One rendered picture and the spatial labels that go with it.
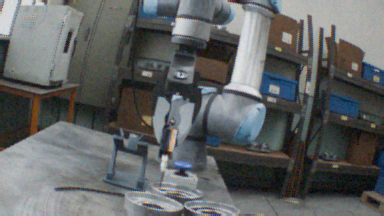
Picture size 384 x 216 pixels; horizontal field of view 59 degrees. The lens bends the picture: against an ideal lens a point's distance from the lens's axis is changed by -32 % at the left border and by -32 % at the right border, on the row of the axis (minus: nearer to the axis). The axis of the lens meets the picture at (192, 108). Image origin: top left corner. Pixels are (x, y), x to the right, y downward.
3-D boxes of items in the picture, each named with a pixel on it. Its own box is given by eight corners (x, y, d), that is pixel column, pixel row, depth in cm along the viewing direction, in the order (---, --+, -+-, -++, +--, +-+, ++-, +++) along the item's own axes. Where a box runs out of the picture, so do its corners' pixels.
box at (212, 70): (232, 87, 429) (239, 46, 426) (174, 75, 426) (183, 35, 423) (227, 85, 471) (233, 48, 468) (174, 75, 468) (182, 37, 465)
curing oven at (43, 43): (54, 92, 284) (75, 5, 279) (2, 80, 281) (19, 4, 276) (70, 88, 345) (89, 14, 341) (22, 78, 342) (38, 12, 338)
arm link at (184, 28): (212, 23, 92) (172, 16, 92) (208, 43, 92) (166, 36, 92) (211, 26, 99) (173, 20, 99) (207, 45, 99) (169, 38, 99)
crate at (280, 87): (286, 100, 474) (289, 79, 472) (294, 102, 436) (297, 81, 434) (242, 89, 471) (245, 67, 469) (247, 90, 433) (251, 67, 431)
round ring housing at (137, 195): (124, 221, 71) (125, 202, 71) (122, 204, 82) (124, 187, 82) (182, 231, 73) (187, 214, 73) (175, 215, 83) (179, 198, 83)
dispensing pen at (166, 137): (152, 186, 87) (166, 111, 96) (152, 192, 91) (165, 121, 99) (163, 189, 87) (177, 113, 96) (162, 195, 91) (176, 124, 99)
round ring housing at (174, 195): (198, 204, 96) (202, 188, 95) (200, 217, 85) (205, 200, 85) (149, 195, 95) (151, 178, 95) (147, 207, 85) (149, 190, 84)
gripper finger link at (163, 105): (162, 140, 101) (176, 97, 100) (160, 145, 95) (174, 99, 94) (148, 136, 101) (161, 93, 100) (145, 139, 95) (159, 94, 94)
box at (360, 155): (374, 167, 444) (382, 135, 441) (348, 164, 441) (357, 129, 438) (364, 162, 487) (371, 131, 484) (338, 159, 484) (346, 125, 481)
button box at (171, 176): (193, 198, 101) (198, 179, 101) (162, 192, 101) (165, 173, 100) (192, 190, 109) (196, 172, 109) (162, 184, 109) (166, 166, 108)
